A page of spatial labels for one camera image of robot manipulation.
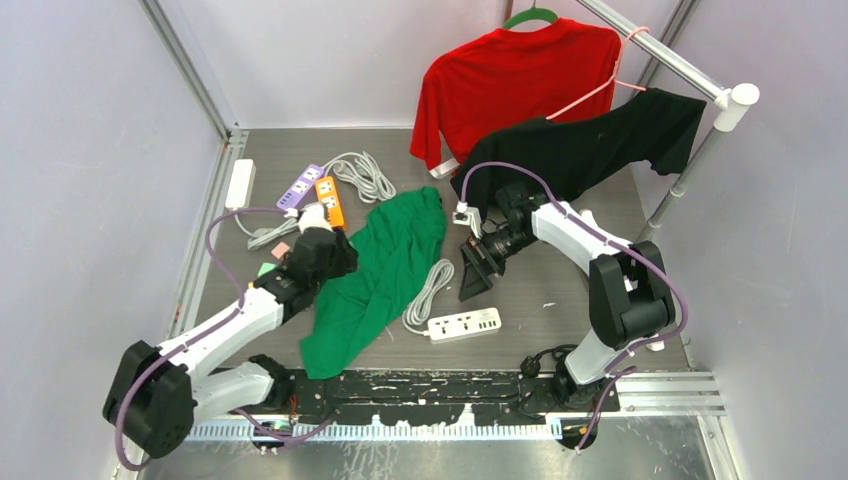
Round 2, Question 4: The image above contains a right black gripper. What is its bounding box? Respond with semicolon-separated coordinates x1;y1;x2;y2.
459;225;538;302

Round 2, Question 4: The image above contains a pink plug adapter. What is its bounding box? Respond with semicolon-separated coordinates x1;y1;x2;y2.
271;241;291;261

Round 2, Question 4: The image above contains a light green plug adapter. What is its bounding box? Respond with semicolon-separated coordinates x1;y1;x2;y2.
257;262;276;277

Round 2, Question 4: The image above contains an orange power strip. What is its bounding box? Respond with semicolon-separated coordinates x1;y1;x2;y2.
314;176;346;230

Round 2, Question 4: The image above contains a purple power strip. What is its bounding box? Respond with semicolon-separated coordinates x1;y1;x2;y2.
276;164;325;210

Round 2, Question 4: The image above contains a white power strip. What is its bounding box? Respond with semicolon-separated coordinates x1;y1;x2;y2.
224;159;256;211
426;307;502;344

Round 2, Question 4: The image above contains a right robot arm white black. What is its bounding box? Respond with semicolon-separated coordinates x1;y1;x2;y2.
453;185;676;411

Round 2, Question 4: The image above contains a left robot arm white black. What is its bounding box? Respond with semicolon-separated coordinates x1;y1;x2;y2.
102;226;358;459

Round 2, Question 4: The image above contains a green t-shirt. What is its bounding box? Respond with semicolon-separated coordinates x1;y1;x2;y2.
300;186;447;380

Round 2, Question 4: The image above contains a black t-shirt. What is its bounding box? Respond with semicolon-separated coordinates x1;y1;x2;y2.
451;88;706;210

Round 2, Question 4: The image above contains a red t-shirt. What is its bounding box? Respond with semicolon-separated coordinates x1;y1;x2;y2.
409;19;622;170

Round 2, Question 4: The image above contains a pink clothes hanger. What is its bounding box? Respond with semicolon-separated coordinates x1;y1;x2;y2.
545;26;651;122

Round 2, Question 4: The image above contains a green clothes hanger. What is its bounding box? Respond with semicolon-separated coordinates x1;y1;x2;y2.
502;6;560;30

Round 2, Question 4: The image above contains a silver clothes rack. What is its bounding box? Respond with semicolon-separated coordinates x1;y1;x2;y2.
580;1;760;240

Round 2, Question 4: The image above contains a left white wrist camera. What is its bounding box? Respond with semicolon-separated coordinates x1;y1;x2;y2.
284;202;333;234

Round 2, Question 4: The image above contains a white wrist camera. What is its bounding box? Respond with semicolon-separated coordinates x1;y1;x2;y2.
284;202;333;234
452;201;483;239

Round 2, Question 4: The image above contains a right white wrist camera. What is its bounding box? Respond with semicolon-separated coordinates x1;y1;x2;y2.
452;201;483;239

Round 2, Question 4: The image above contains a white power strip cable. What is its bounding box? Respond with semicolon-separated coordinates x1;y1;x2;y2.
231;205;306;253

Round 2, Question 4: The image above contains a purple strip white cable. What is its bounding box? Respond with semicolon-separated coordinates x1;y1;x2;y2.
321;150;386;193

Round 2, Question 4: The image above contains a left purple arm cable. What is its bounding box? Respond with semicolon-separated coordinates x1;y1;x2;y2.
113;206;333;473

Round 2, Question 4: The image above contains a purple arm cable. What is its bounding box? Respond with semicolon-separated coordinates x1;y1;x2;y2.
113;206;333;473
459;160;690;452

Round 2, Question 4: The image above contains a black coiled cable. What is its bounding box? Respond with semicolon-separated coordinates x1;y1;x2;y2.
520;343;582;380

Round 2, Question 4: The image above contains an aluminium frame rail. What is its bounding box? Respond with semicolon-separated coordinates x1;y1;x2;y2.
139;0;250;266

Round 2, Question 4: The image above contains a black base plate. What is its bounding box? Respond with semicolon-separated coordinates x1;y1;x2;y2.
244;370;620;427

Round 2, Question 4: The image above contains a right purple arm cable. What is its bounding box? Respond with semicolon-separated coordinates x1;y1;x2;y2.
459;160;690;452

